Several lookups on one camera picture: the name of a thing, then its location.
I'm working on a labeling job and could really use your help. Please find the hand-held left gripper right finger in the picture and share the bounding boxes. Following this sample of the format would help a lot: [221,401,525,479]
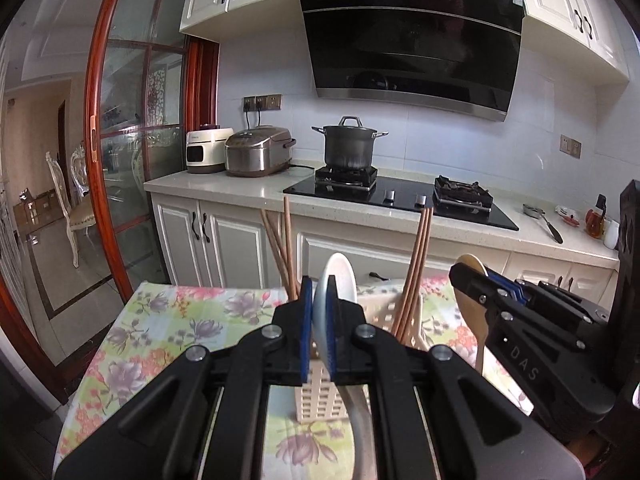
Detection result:
[332,301,586,480]

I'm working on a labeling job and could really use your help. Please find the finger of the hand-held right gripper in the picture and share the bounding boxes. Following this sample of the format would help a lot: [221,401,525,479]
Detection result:
[487,267,613,328]
[448,262,618,428]

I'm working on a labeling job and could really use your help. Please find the red framed glass sliding door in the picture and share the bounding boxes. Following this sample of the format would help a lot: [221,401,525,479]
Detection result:
[84,0,221,306]

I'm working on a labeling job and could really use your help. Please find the cream carved dining chair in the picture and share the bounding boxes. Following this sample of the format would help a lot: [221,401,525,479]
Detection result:
[46,152,98,268]
[72,142,88,206]

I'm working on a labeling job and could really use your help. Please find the silver rice cooker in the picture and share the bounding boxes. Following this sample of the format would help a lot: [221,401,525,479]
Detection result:
[224,126,297,178]

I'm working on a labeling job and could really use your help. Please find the cardboard box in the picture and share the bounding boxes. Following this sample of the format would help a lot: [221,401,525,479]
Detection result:
[14,187,56,221]

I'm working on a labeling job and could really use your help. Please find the black glass gas stove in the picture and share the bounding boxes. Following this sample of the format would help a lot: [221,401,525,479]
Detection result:
[282,165,521,232]

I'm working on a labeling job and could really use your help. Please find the white base kitchen cabinets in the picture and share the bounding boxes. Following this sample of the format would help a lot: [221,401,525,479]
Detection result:
[144,160,623,311]

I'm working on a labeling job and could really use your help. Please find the gold wall outlet strip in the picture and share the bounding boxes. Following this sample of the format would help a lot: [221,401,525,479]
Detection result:
[243,94,282,112]

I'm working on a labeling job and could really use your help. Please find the amber oil bottle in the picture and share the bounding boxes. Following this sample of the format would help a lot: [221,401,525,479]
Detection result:
[585,194,607,239]

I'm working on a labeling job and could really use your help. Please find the steel stock pot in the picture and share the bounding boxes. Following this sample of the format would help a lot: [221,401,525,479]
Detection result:
[311,115,390,168]

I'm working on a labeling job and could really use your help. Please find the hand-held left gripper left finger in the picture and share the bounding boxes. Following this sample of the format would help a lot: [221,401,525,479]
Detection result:
[52,276,313,480]

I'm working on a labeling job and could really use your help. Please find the light wooden spoon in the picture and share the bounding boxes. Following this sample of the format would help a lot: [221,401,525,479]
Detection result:
[455,254,496,376]

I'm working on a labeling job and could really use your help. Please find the floral tablecloth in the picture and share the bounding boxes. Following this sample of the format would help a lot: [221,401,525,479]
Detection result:
[52,280,536,480]

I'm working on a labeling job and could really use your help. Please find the cream perforated utensil holder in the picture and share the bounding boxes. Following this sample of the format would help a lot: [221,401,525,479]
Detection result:
[295,290,433,423]

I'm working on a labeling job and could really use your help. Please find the white electric cooker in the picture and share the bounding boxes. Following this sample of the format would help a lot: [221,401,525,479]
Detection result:
[186,124,235,175]

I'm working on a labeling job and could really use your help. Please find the black range hood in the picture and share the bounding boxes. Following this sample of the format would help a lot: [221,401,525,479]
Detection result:
[295,0,526,123]

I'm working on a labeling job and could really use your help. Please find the white ceramic spoon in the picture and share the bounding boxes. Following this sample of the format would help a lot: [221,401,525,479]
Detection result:
[312,252,376,480]

